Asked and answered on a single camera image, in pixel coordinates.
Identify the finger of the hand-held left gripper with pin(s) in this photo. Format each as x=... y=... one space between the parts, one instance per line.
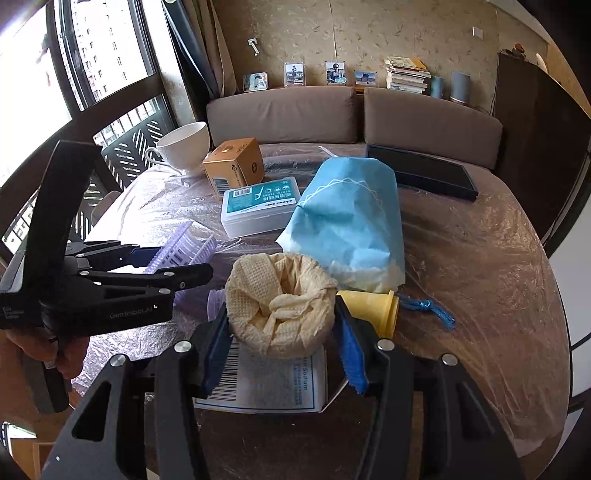
x=184 y=277
x=145 y=255

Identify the rounded photo frame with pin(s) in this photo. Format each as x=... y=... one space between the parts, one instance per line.
x=255 y=83

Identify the metal wall hook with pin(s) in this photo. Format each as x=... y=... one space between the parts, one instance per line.
x=252 y=46

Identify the person's left hand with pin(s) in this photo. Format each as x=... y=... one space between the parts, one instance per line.
x=71 y=353

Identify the dark wooden cabinet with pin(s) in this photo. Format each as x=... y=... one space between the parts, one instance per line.
x=535 y=138

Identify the black balcony railing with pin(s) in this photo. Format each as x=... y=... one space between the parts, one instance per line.
x=129 y=138

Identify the white floss pick box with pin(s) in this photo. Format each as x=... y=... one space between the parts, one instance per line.
x=258 y=207

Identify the beige curtain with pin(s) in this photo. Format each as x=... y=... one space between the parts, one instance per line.
x=214 y=46

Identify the portrait photo frame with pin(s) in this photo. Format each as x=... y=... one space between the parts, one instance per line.
x=336 y=73

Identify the white ceramic cup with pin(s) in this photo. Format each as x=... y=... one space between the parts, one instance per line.
x=184 y=147

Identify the dark rectangular tray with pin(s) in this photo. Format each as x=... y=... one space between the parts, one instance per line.
x=425 y=170

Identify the grey cylinder speaker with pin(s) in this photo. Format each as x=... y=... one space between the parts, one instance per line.
x=460 y=87

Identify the building photo frame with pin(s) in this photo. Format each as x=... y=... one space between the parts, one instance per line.
x=365 y=79

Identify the white wall switch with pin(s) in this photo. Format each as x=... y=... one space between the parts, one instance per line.
x=477 y=31

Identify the cream mesh cloth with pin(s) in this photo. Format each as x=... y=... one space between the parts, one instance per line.
x=272 y=300

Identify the yellow plastic cup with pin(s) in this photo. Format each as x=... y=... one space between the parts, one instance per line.
x=374 y=309

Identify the dark curtain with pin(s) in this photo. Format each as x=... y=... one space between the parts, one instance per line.
x=184 y=41

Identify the tall clear photo frame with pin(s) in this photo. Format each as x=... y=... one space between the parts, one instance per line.
x=294 y=74

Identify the white oval ornament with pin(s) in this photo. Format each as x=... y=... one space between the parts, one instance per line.
x=541 y=61

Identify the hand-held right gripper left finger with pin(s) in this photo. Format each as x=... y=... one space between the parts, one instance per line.
x=214 y=353

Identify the brown cardboard box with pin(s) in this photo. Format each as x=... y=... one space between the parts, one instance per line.
x=235 y=166

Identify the brown sofa cushion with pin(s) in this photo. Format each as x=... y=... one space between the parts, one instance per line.
x=429 y=129
x=281 y=115

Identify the blue fabric bag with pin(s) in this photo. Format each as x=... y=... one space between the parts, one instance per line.
x=346 y=217

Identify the white paper sliding door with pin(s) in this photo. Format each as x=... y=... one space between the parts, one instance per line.
x=572 y=286

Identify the purple plastic hair roller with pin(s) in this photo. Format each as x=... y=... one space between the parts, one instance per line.
x=180 y=247

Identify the stack of books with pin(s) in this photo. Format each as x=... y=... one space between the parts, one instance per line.
x=406 y=76

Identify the white barcode medicine box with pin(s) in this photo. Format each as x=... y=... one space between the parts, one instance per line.
x=272 y=383

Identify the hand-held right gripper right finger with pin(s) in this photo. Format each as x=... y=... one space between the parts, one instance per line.
x=352 y=353

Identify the blue-grey cylinder container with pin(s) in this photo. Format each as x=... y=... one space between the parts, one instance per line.
x=437 y=87

